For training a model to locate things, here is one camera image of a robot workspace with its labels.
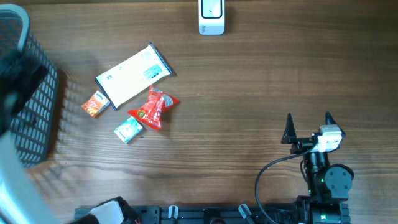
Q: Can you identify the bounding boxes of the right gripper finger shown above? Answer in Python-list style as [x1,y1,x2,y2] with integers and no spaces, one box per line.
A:
[325,111,346,137]
[281,113,297,144]

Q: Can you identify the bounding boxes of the red snack bag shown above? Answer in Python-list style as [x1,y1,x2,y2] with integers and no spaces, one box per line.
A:
[127,85,180,131]

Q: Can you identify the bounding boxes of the large cream snack bag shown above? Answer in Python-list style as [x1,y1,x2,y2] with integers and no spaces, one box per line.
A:
[95,43,173,110]

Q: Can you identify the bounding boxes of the teal tissue pack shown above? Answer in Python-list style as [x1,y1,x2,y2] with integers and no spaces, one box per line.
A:
[114,117,144,144]

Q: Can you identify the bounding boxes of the orange tissue pack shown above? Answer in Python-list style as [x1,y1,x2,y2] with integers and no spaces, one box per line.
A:
[81,91,110,118]

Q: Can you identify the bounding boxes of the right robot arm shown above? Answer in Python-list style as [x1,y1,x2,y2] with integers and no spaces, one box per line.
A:
[281,112,354,224]

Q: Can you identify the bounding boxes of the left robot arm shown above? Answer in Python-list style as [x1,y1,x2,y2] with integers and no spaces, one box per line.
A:
[1,53,58,223]

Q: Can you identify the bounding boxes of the white barcode scanner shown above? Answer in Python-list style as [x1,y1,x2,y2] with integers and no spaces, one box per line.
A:
[198,0,225,35]

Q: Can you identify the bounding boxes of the grey plastic shopping basket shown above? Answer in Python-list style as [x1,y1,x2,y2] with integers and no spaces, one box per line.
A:
[1,4,60,167]

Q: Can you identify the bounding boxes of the black camera cable right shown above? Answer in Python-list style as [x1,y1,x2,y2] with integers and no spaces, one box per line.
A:
[254,141,318,224]

